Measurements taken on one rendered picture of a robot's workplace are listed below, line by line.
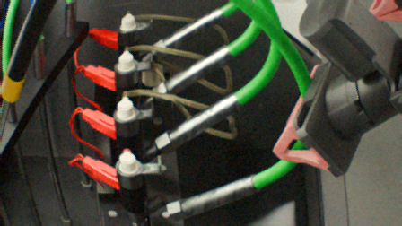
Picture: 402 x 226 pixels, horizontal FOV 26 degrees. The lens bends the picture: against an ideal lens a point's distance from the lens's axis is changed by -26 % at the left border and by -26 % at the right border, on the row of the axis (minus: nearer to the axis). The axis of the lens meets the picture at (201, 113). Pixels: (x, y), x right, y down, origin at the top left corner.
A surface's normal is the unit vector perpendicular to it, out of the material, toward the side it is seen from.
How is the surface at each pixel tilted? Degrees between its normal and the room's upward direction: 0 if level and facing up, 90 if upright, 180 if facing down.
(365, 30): 42
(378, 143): 0
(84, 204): 0
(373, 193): 0
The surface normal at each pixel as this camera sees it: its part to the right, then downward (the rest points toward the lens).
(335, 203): -0.03, -0.76
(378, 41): 0.44, -0.26
